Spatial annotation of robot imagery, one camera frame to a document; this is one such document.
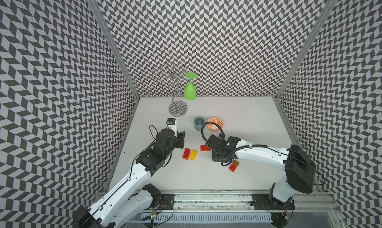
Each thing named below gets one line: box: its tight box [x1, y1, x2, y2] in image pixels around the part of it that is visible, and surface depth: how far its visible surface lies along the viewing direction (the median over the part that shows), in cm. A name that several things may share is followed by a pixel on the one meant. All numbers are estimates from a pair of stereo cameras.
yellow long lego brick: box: [189, 149, 198, 161], surface depth 90 cm
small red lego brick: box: [228, 164, 237, 173], surface depth 84 cm
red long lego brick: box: [182, 147, 191, 160], surface depth 91 cm
